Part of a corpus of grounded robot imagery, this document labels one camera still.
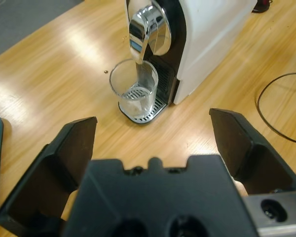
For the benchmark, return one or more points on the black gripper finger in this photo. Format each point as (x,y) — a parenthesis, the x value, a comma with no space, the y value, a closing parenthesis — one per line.
(239,148)
(42,177)

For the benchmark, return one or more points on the clear drinking glass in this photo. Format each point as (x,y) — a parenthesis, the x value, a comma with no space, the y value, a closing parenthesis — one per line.
(118,84)

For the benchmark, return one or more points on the white capsule coffee machine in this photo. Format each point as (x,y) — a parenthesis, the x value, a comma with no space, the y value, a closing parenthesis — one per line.
(212,37)

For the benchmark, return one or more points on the red coffee capsule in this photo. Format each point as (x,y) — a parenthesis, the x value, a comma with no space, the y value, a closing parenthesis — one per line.
(266,2)

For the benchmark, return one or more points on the metal drip tray grille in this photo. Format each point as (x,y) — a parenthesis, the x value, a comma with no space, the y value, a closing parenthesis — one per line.
(158,108)

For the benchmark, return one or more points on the black capsule holder with rods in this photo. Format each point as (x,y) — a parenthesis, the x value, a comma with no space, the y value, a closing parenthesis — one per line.
(255,10)

